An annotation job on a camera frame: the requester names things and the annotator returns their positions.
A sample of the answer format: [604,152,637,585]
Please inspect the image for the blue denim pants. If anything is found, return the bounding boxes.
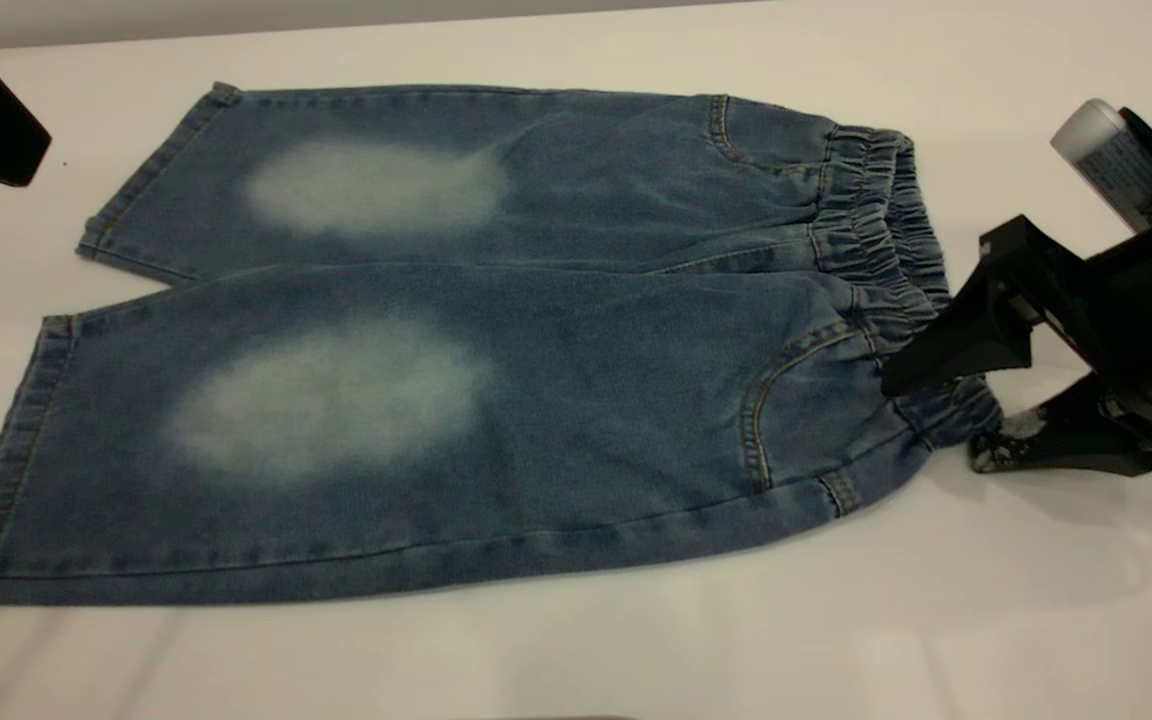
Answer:
[0,82,1003,607]

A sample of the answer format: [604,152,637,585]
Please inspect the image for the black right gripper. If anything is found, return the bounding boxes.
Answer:
[880,198,1152,478]

